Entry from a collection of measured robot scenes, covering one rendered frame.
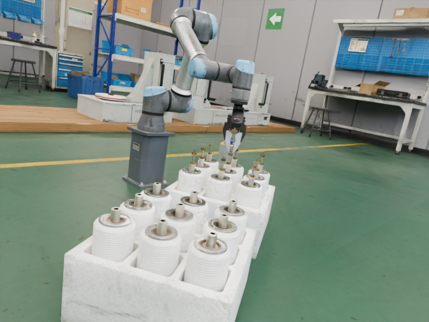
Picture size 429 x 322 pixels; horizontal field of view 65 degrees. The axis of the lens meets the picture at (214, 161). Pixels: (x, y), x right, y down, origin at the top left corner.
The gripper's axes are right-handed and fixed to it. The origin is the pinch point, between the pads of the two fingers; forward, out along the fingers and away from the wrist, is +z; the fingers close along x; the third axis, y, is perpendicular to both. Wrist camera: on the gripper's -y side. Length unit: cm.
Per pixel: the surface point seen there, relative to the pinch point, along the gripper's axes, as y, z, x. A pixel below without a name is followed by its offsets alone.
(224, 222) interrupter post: -56, 8, 0
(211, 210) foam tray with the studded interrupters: -18.5, 19.9, 3.7
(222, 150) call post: 27.5, 6.3, 3.6
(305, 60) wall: 544, -89, -122
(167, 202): -41.4, 10.6, 16.8
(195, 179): -12.6, 10.9, 11.7
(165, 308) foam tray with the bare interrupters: -73, 22, 10
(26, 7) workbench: 472, -97, 380
